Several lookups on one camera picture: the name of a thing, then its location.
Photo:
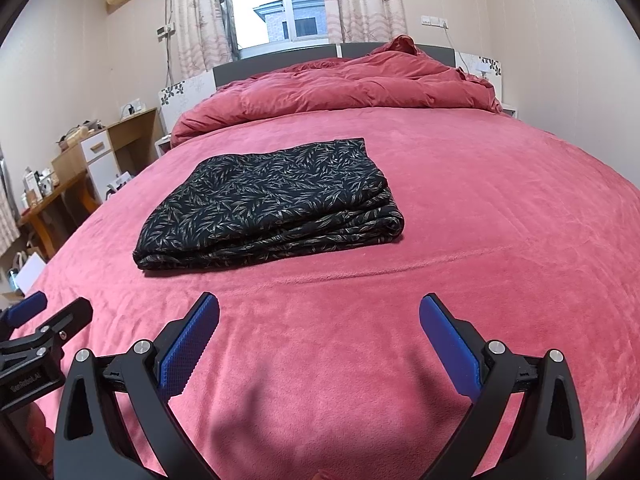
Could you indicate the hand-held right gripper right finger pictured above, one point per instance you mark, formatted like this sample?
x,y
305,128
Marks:
x,y
450,345

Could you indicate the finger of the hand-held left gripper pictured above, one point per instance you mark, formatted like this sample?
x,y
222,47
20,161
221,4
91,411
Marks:
x,y
25,310
67,320

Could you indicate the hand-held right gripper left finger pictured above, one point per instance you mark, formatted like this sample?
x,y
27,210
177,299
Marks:
x,y
187,345

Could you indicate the black leaf-print pants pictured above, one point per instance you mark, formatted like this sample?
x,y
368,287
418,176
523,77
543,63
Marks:
x,y
260,195

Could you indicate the white paper bag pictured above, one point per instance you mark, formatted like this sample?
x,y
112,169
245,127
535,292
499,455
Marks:
x,y
30,270

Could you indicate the wooden desk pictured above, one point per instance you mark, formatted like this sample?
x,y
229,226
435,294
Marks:
x,y
50,205

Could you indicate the red bed sheet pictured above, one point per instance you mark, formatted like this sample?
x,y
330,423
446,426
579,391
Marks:
x,y
400,240

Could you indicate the wooden cabinet with white drawers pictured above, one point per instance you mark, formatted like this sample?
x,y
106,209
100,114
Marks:
x,y
107,160

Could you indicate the white nightstand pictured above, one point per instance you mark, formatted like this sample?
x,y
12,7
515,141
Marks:
x,y
509,111
162,147

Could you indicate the white floral headboard panel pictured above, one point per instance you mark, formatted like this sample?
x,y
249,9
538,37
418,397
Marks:
x,y
482,72
187,95

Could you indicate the red duvet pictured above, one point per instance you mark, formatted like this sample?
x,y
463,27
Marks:
x,y
325,90

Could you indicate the grey headboard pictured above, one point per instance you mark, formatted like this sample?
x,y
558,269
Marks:
x,y
280,62

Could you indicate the floral curtain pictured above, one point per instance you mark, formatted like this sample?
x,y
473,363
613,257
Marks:
x,y
365,0
200,15

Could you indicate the window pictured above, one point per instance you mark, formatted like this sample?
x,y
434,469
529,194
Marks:
x,y
280,5

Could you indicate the white wall socket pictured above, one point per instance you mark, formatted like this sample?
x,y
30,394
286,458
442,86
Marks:
x,y
165,31

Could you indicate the white wall sockets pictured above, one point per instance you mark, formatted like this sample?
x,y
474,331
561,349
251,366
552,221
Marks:
x,y
434,21

